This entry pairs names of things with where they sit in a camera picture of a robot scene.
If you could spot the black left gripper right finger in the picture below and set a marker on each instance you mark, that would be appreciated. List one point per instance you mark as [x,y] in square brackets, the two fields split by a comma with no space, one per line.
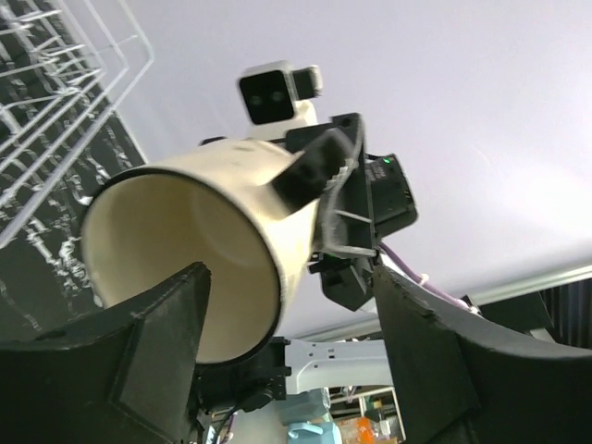
[460,378]

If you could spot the cream ribbed cup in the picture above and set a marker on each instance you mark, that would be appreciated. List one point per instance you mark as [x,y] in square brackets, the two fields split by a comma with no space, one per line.
[215,205]

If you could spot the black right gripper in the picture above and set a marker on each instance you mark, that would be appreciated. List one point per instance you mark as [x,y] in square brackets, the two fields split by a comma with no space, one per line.
[358,204]

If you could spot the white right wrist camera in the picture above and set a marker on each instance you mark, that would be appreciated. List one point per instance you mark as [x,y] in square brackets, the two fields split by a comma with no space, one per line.
[278,98]

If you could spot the white wire dish rack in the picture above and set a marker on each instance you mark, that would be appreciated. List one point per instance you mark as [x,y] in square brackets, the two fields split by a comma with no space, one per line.
[66,66]

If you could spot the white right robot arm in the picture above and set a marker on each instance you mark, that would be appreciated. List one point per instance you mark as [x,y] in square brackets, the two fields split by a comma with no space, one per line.
[312,365]

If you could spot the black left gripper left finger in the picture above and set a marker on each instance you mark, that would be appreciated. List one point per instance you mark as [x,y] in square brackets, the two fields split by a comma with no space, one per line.
[123,375]

